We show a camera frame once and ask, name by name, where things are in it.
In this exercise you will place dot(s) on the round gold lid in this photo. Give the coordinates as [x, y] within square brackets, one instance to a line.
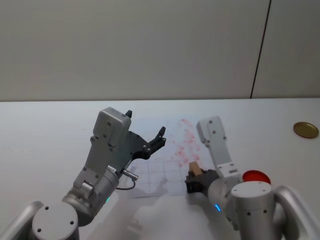
[306, 130]

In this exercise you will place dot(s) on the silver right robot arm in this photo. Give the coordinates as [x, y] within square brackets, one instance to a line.
[250, 200]

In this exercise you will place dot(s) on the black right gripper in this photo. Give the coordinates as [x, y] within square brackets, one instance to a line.
[208, 178]

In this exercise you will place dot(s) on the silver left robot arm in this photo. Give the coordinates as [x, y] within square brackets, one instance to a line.
[100, 155]

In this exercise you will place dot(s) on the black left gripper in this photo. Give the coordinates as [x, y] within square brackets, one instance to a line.
[130, 145]

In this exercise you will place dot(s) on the round red ink pad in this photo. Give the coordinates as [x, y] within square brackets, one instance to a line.
[256, 177]

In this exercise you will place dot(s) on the small wooden stamp block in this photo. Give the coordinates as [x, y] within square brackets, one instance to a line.
[195, 169]

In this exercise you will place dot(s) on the white paper sheet red marks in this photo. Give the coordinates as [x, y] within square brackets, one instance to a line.
[172, 160]

